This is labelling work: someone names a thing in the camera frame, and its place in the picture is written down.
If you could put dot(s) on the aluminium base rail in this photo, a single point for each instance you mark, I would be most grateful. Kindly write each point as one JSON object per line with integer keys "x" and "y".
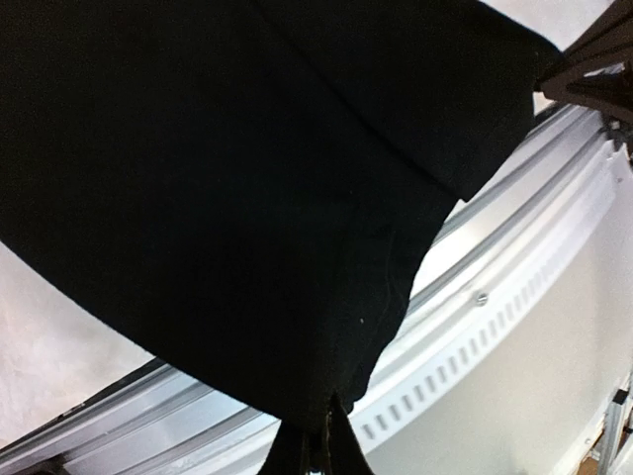
{"x": 545, "y": 208}

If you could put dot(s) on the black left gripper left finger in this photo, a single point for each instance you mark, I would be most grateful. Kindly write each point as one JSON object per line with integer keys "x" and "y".
{"x": 288, "y": 452}

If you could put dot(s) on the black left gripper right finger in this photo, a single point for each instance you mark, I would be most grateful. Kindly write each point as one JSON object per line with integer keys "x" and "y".
{"x": 342, "y": 454}

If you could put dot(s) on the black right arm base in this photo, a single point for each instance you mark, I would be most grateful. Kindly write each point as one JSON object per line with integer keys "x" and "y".
{"x": 596, "y": 70}

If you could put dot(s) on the black t-shirt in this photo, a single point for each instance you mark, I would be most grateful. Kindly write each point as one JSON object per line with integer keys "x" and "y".
{"x": 246, "y": 189}

